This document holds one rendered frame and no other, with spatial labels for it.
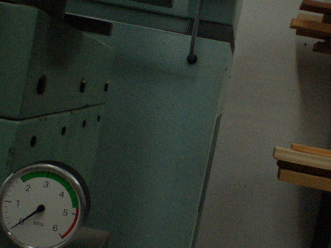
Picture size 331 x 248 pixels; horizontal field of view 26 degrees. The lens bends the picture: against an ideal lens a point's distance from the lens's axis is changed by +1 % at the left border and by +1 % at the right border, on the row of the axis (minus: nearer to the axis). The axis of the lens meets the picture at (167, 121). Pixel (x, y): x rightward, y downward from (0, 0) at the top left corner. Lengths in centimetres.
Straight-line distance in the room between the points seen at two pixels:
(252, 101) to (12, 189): 252
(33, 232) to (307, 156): 206
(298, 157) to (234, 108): 56
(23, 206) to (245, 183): 254
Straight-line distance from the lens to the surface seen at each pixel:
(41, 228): 50
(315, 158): 252
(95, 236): 62
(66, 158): 83
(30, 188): 50
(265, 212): 303
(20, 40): 56
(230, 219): 303
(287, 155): 251
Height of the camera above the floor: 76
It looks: 3 degrees down
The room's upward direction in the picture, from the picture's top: 11 degrees clockwise
